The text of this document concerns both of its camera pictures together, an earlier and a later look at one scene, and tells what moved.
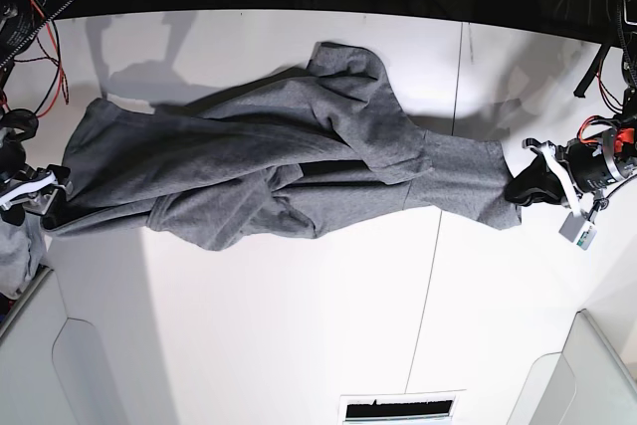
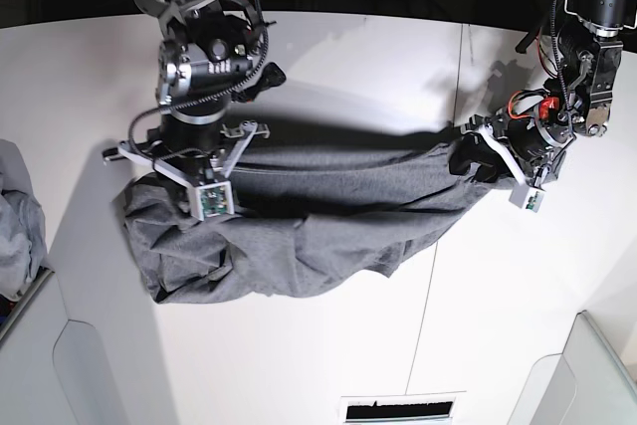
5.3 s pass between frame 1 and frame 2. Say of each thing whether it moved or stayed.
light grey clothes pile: stayed
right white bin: stayed
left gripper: moved
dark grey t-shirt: moved
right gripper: moved
